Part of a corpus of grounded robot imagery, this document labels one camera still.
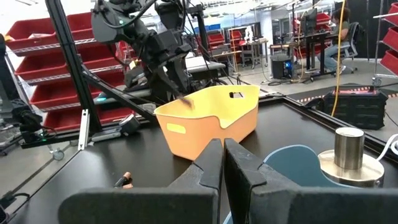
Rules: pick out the yellow plastic bin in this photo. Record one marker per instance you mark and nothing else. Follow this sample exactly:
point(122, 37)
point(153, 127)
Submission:
point(202, 130)

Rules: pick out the black standing desk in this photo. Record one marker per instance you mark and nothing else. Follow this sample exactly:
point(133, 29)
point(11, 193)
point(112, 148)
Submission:
point(311, 42)

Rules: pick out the grey caster wheel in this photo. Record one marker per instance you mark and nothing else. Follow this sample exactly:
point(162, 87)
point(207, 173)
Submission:
point(58, 154)

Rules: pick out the person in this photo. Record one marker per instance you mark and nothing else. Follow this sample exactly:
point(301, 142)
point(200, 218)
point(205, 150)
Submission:
point(337, 46)

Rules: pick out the black office chair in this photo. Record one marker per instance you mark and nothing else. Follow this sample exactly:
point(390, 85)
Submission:
point(353, 40)

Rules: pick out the black computer tower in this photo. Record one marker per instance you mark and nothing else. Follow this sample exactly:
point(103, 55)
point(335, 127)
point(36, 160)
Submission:
point(280, 67)

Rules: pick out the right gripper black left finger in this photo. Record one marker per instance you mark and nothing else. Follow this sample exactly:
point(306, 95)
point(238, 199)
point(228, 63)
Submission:
point(192, 199)

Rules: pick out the black table-level camera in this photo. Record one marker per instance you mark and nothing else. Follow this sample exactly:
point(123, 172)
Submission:
point(130, 124)

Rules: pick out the blue plastic bin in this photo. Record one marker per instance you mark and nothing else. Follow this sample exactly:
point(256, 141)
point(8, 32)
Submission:
point(295, 168)

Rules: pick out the black electronics box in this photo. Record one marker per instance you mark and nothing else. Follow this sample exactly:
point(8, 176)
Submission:
point(31, 124)

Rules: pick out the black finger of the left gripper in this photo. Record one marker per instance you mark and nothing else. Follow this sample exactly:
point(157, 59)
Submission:
point(181, 76)
point(169, 85)

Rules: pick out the grey desk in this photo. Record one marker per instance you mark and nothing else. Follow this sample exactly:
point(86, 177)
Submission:
point(205, 64)

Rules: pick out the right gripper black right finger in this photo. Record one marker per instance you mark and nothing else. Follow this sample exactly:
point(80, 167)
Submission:
point(248, 193)

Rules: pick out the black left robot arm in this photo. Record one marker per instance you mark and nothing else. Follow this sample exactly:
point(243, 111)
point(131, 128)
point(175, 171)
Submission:
point(109, 21)

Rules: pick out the white metal bracket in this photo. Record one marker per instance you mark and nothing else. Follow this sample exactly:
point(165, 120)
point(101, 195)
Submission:
point(84, 129)

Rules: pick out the red plastic storage bin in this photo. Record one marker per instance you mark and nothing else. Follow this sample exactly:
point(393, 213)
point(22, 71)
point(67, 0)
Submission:
point(391, 39)
point(96, 57)
point(81, 26)
point(71, 118)
point(40, 67)
point(28, 34)
point(392, 12)
point(390, 62)
point(59, 95)

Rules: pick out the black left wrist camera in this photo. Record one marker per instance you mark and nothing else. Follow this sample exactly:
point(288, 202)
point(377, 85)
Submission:
point(136, 77)

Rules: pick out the black computer monitor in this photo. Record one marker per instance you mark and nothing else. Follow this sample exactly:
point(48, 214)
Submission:
point(308, 21)

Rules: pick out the black plastic crate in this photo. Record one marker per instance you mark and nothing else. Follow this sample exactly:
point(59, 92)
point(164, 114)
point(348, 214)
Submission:
point(354, 109)

